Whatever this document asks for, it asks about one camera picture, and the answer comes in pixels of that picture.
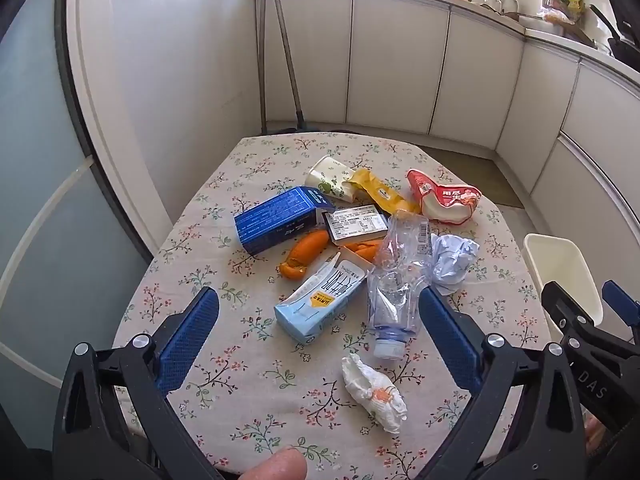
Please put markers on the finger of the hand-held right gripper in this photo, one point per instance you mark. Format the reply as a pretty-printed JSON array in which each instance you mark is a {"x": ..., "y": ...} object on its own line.
[
  {"x": 620, "y": 297},
  {"x": 567, "y": 307}
]

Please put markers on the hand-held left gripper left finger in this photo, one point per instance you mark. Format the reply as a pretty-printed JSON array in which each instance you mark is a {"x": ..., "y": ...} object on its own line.
[{"x": 187, "y": 340}]

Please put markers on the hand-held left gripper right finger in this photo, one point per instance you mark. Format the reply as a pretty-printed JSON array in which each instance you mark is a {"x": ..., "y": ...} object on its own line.
[{"x": 447, "y": 340}]

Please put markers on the white plastic bin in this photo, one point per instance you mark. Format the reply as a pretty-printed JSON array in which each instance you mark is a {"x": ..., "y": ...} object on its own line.
[{"x": 560, "y": 265}]

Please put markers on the crushed clear plastic bottle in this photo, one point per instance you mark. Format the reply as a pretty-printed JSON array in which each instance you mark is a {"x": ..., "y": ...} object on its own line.
[{"x": 395, "y": 280}]

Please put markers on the white paper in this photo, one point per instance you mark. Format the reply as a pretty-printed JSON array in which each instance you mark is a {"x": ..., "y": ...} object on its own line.
[{"x": 452, "y": 260}]

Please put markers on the stained white tissue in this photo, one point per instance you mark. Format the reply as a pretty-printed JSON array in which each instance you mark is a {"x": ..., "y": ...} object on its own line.
[{"x": 370, "y": 390}]

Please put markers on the small orange peel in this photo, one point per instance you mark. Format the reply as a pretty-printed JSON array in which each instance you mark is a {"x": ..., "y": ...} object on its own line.
[{"x": 365, "y": 248}]

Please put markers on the light blue milk carton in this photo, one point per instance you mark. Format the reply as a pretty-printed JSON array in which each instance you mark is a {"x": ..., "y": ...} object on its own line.
[{"x": 310, "y": 310}]

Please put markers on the large orange peel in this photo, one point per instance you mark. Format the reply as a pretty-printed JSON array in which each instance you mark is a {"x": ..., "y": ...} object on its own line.
[{"x": 305, "y": 255}]

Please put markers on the blue cardboard box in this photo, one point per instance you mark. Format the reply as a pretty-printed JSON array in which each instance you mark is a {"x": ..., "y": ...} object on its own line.
[{"x": 275, "y": 220}]

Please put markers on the person's left hand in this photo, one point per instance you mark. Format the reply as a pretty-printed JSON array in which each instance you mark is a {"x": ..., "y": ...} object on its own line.
[{"x": 275, "y": 465}]

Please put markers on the floral tablecloth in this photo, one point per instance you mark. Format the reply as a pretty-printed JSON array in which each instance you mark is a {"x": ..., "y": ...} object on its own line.
[{"x": 240, "y": 400}]

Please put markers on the red and white snack bag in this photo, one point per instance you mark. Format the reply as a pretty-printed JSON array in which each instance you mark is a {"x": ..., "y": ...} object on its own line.
[{"x": 445, "y": 202}]

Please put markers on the small white label box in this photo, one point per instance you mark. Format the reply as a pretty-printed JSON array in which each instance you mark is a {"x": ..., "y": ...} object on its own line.
[{"x": 355, "y": 225}]

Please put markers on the yellow snack wrapper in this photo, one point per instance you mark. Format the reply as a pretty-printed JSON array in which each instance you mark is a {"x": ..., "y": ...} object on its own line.
[{"x": 380, "y": 192}]

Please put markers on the frosted glass sliding door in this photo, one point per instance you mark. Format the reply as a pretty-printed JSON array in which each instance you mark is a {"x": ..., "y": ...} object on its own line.
[{"x": 45, "y": 210}]

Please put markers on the white paper cup green print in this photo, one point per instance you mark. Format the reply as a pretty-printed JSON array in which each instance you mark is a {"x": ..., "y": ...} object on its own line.
[{"x": 325, "y": 175}]

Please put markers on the white kitchen cabinets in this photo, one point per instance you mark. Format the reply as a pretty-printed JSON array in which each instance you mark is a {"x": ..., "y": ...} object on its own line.
[{"x": 475, "y": 70}]

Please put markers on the black frying pan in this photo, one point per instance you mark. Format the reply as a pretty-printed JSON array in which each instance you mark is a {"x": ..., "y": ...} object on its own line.
[{"x": 617, "y": 37}]

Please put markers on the colourful snack packets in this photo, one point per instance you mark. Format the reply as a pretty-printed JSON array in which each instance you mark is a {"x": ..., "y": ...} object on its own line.
[{"x": 562, "y": 7}]

